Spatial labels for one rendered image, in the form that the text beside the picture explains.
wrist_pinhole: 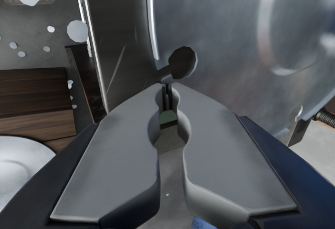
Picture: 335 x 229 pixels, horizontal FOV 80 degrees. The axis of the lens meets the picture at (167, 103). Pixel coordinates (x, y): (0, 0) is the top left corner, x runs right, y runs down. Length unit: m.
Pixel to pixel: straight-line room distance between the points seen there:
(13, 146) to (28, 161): 0.06
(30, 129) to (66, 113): 0.09
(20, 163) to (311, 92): 0.69
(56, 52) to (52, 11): 0.15
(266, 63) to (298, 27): 0.03
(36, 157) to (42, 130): 0.09
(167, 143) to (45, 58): 0.68
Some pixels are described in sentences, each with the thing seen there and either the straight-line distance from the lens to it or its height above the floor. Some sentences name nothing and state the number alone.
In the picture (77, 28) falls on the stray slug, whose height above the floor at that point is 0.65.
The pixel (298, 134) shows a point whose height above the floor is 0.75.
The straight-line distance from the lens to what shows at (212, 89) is 0.16.
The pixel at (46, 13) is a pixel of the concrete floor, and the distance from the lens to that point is 0.90.
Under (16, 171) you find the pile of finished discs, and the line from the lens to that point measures 0.74.
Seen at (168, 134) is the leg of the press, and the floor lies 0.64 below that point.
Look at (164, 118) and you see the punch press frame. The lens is 0.33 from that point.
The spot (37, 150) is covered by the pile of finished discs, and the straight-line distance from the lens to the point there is 0.69.
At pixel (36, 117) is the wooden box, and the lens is 0.63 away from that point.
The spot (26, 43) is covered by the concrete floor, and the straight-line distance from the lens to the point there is 0.92.
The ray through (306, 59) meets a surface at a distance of 0.22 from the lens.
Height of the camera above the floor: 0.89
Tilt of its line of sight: 49 degrees down
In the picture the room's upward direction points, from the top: 137 degrees clockwise
